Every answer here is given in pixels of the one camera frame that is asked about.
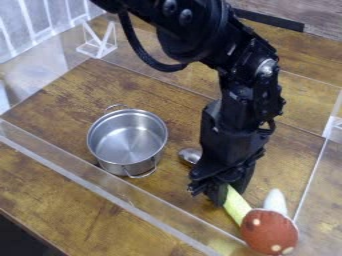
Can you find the stainless steel pot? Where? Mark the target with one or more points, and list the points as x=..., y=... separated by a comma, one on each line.
x=126, y=140

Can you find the clear acrylic front barrier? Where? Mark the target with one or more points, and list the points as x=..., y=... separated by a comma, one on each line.
x=91, y=213

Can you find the black bar on table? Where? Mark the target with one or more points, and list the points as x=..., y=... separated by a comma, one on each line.
x=270, y=20

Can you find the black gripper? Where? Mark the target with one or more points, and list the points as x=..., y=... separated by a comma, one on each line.
x=230, y=152

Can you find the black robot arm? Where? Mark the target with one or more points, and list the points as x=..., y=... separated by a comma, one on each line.
x=177, y=32

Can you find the brown plush mushroom toy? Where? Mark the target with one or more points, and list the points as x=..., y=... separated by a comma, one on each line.
x=267, y=229

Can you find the clear acrylic triangle stand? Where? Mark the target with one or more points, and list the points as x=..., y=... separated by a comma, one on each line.
x=96, y=46

